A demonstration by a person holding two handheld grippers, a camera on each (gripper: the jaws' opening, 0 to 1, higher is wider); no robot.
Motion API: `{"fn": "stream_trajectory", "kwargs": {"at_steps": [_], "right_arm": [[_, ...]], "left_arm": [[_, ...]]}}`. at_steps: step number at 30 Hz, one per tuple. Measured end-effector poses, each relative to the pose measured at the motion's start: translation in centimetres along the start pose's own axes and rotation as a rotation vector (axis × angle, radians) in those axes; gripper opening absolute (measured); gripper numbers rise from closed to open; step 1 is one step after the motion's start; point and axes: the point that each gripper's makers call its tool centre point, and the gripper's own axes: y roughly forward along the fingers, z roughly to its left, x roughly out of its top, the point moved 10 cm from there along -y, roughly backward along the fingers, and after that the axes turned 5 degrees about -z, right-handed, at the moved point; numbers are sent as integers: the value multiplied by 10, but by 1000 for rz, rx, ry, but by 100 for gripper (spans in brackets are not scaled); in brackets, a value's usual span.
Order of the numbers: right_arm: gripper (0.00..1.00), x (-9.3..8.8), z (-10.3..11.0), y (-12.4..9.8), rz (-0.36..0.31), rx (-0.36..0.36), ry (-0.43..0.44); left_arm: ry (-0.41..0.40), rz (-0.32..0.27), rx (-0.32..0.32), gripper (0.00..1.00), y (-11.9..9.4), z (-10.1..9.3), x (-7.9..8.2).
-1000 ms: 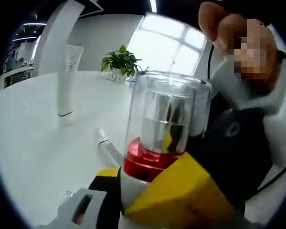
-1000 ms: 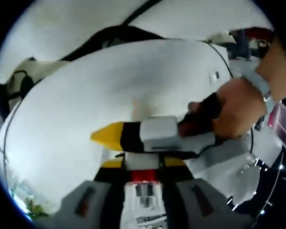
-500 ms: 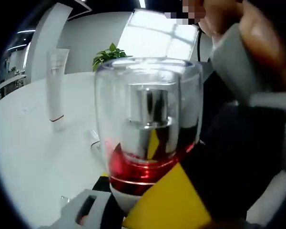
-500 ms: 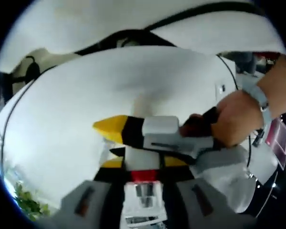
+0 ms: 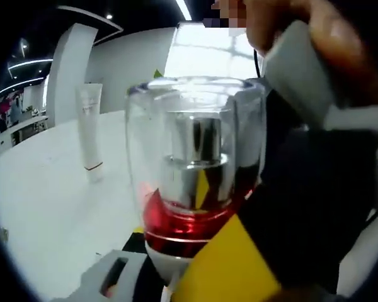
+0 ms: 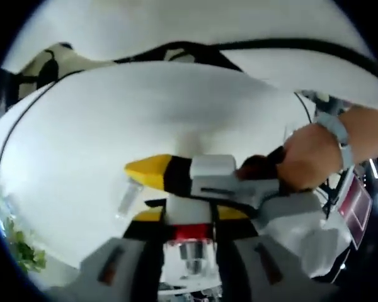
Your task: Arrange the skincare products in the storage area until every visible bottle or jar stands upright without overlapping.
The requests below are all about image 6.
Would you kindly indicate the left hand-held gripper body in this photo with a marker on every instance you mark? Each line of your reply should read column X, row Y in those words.
column 289, row 206

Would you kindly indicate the green potted plant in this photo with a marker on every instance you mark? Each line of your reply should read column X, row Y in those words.
column 25, row 251

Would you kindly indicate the clear capped white skincare bottle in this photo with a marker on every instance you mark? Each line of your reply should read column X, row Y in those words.
column 129, row 198

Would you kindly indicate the red display screen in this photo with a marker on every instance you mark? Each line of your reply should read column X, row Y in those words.
column 356, row 204

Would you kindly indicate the person's left hand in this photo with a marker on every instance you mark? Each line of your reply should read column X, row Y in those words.
column 312, row 157

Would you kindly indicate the clear tube with red cap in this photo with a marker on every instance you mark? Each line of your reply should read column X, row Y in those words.
column 189, row 210

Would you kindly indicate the person's white shirt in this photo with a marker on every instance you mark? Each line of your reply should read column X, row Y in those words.
column 176, row 22

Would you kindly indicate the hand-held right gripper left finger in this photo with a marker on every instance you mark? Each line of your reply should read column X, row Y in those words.
column 126, row 264

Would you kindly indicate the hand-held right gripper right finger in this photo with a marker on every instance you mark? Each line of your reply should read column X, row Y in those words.
column 249, row 270

